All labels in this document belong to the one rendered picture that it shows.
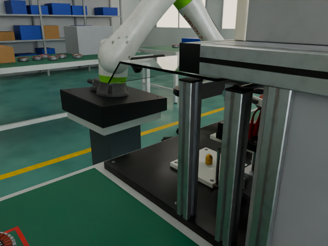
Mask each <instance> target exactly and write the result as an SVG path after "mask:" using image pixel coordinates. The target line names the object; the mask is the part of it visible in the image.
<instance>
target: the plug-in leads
mask: <svg viewBox="0 0 328 246"><path fill-rule="evenodd" d="M259 109H262V107H259V108H258V109H256V111H255V112H254V113H253V116H252V118H251V122H250V123H249V132H248V141H252V140H253V138H257V137H258V130H259V125H260V117H261V111H260V113H259V116H258V119H257V121H256V123H255V127H254V115H255V113H256V112H257V111H258V110H259Z"/></svg>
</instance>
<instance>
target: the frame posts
mask: <svg viewBox="0 0 328 246"><path fill-rule="evenodd" d="M202 84H203V79H198V78H193V77H186V78H180V79H179V132H178V185H177V214H178V215H180V216H181V215H182V214H183V218H184V219H186V220H188V219H190V215H192V216H195V215H196V211H197V190H198V169H199V148H200V127H201V105H202ZM253 90H254V89H253V88H249V87H243V86H238V85H237V86H232V87H228V88H226V89H225V108H224V122H223V135H222V148H221V161H220V174H219V187H218V200H217V214H216V226H215V240H216V241H217V242H220V241H223V246H231V242H233V243H235V242H236V241H237V236H238V227H239V218H240V209H241V199H242V191H243V181H244V172H245V163H246V150H247V141H248V132H249V123H250V114H251V105H252V96H253Z"/></svg>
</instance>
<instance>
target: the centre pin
mask: <svg viewBox="0 0 328 246"><path fill-rule="evenodd" d="M212 161H213V157H212V155H211V154H207V155H206V157H205V164H207V165H212Z"/></svg>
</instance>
